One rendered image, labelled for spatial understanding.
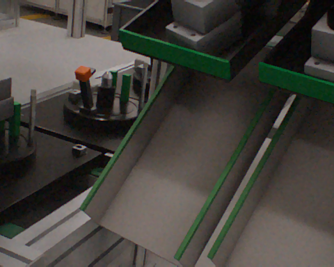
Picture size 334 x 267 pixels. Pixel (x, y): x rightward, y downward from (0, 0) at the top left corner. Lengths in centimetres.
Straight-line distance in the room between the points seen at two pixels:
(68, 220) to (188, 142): 18
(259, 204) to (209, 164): 7
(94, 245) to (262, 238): 25
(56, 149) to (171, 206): 30
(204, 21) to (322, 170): 21
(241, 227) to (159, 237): 9
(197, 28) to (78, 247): 32
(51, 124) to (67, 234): 32
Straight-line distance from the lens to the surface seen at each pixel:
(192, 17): 57
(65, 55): 183
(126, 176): 70
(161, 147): 70
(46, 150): 91
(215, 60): 56
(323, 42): 54
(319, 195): 65
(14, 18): 213
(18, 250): 69
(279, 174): 67
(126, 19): 285
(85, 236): 76
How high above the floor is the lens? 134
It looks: 21 degrees down
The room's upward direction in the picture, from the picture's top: 8 degrees clockwise
